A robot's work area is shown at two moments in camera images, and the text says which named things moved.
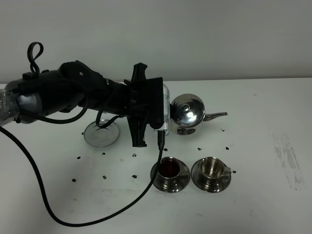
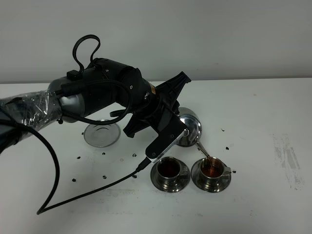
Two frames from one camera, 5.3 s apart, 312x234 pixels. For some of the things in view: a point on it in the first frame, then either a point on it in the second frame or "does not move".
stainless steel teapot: (187, 114) -> (192, 133)
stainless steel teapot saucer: (105, 137) does not move
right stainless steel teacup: (213, 167) does not move
